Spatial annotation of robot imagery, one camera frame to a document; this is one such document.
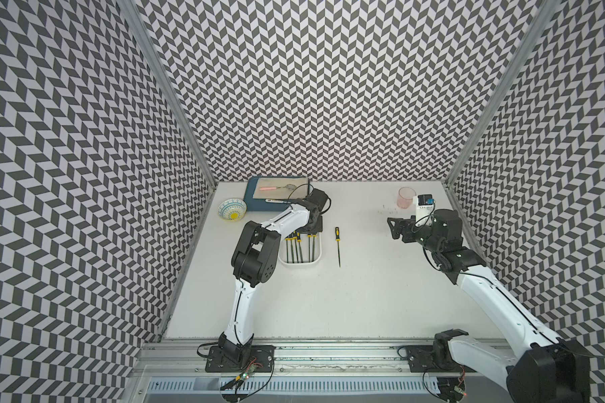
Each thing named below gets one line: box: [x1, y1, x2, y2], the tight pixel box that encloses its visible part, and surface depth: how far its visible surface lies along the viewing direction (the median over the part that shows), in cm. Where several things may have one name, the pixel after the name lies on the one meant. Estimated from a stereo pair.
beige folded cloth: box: [252, 177, 309, 199], surface depth 119 cm
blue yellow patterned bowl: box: [217, 198, 248, 222], surface depth 107 cm
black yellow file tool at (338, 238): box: [334, 226, 342, 268], surface depth 101 cm
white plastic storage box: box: [278, 231, 323, 267], surface depth 97 cm
